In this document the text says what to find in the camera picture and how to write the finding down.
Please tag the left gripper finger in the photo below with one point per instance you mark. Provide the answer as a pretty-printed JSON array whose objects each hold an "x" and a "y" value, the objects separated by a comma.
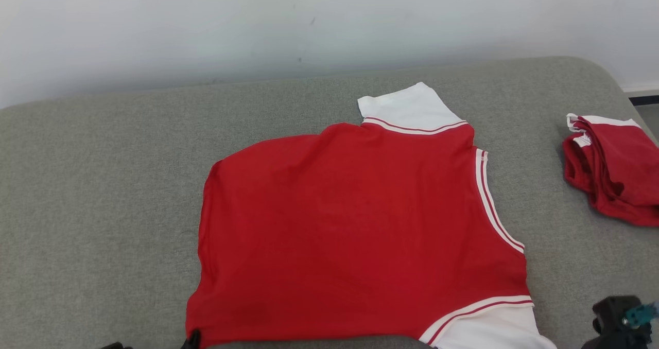
[
  {"x": 117, "y": 346},
  {"x": 191, "y": 341}
]

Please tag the red basketball jersey white trim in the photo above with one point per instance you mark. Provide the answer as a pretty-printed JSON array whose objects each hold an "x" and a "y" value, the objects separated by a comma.
[{"x": 360, "y": 225}]

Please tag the red shorts with white trim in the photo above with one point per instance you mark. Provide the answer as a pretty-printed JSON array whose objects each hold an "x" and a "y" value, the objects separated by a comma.
[{"x": 618, "y": 174}]

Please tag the grey fabric sofa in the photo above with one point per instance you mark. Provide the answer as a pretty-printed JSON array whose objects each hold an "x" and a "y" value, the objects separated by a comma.
[{"x": 103, "y": 184}]

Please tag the right wrist teal plug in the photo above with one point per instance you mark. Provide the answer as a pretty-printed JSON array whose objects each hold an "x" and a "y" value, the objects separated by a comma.
[{"x": 641, "y": 315}]

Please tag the black and white baseboard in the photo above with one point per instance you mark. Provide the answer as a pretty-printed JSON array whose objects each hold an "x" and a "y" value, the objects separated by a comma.
[{"x": 643, "y": 98}]

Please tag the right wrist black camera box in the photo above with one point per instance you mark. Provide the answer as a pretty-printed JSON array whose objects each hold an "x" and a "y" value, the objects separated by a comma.
[{"x": 612, "y": 318}]

